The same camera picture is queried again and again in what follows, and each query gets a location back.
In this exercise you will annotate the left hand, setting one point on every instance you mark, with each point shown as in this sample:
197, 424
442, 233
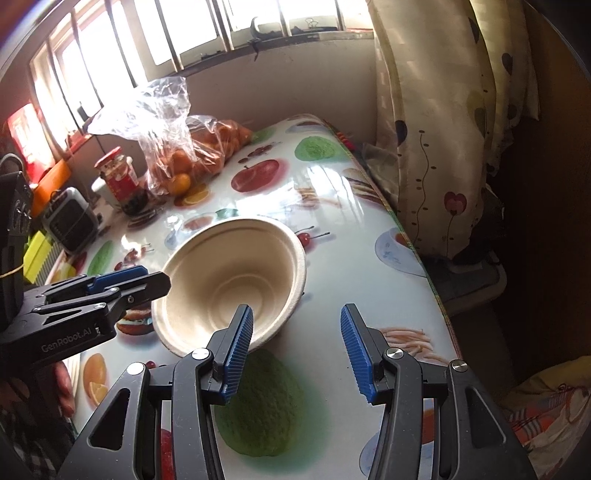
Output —
62, 389

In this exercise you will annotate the red gift bag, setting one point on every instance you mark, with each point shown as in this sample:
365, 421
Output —
27, 131

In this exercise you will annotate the plastic bag of oranges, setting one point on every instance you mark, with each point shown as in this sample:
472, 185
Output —
177, 146

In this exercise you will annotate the beige paper bowl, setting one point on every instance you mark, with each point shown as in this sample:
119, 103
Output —
255, 261

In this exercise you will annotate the red label sauce jar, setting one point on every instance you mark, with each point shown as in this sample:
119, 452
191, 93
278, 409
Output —
117, 171

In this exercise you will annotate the grey portable heater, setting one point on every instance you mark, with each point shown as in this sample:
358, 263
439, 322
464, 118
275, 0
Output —
69, 220

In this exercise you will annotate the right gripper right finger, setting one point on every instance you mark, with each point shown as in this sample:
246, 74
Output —
472, 439

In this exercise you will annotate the floral fabric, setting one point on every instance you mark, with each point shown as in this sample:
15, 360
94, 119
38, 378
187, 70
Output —
549, 414

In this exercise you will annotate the checkered left sleeve forearm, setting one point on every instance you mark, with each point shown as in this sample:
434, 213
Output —
38, 451

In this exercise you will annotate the white paper cup container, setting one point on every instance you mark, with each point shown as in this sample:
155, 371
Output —
100, 188

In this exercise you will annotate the cream patterned curtain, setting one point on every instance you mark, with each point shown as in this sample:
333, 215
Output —
454, 78

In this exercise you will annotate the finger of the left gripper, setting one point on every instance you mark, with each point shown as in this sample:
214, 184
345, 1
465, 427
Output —
106, 307
84, 285

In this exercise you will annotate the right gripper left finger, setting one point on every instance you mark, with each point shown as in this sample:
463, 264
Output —
122, 439

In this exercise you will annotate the orange box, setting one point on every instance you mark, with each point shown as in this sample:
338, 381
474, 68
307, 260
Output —
52, 180

